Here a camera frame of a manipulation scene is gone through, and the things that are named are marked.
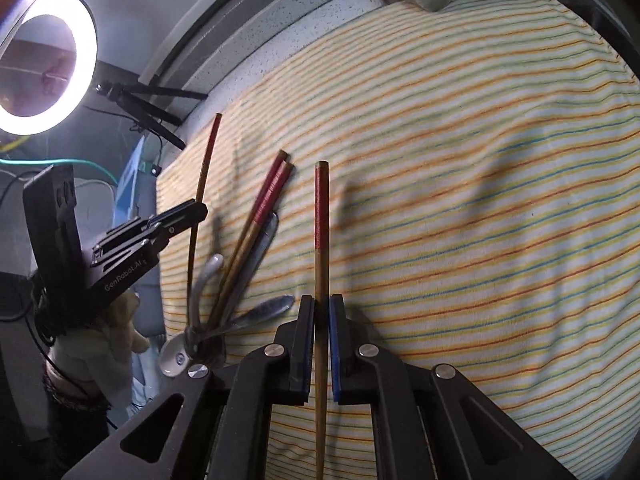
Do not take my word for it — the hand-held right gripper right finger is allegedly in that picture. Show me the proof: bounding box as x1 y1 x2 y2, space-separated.
328 294 576 480

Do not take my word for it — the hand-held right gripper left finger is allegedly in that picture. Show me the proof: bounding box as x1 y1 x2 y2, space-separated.
62 295 316 480

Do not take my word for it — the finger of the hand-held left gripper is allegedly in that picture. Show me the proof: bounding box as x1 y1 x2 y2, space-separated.
145 199 209 242

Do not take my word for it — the light blue drainer rack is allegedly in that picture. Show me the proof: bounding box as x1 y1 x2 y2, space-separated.
114 135 162 243

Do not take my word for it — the thin red-tipped wooden chopstick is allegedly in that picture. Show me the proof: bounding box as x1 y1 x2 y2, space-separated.
187 113 223 323

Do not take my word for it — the red-handled wooden chopstick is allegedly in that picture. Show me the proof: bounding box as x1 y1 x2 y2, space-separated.
314 160 331 480
212 160 294 333
206 149 289 331

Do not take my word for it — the white ceramic spoon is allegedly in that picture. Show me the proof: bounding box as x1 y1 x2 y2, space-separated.
158 253 225 376

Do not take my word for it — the person's left hand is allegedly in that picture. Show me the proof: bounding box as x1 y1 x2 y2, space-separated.
47 290 152 408

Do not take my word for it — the metal spoon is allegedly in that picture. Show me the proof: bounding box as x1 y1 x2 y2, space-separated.
219 211 279 333

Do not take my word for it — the black tripod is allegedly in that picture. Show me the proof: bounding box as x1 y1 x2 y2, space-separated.
94 60 209 151

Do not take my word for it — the striped yellow cloth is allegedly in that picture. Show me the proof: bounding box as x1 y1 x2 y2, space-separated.
156 0 640 480

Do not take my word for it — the white cable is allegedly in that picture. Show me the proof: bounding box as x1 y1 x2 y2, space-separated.
0 169 120 212

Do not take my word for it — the green cable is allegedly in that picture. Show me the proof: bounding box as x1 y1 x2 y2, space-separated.
0 158 122 187

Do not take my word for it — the ring light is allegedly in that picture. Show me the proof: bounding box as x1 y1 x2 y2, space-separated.
0 0 98 136

